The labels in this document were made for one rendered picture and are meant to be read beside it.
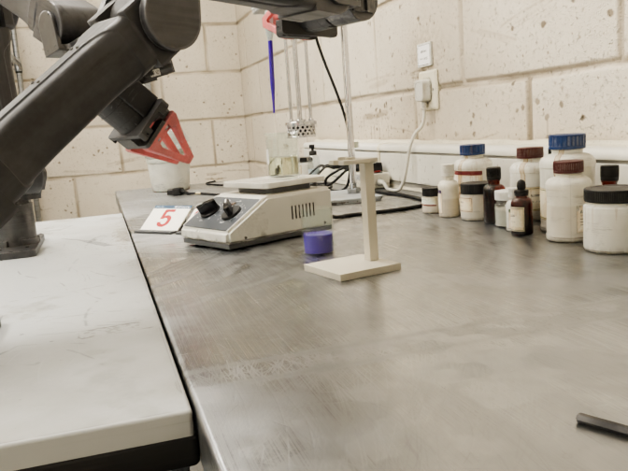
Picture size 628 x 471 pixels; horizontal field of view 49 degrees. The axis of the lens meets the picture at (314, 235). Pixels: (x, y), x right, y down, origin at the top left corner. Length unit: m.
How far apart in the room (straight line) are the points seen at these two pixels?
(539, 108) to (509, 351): 0.79
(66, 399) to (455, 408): 0.25
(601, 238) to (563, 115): 0.40
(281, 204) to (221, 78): 2.53
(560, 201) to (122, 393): 0.60
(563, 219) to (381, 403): 0.53
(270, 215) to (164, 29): 0.40
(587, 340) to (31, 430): 0.38
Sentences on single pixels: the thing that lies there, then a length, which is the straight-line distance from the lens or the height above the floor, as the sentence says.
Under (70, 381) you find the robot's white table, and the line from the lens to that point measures 0.53.
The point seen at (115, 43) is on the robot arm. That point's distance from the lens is 0.68.
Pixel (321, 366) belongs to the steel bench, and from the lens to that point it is 0.50.
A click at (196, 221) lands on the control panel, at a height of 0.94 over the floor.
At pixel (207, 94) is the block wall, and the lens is 3.51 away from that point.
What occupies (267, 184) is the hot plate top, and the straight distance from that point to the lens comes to 1.02.
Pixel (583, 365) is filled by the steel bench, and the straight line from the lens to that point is 0.49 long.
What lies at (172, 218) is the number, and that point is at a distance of 1.24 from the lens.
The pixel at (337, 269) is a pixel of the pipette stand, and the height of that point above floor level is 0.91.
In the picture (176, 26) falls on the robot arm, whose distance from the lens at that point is 0.70.
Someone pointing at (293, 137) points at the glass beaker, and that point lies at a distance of 1.06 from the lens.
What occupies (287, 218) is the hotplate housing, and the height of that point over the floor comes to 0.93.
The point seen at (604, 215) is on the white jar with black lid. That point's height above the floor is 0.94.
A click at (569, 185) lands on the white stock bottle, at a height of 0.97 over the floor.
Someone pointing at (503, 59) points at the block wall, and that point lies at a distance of 1.35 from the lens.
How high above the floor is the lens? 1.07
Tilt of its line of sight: 9 degrees down
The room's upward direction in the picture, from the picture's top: 4 degrees counter-clockwise
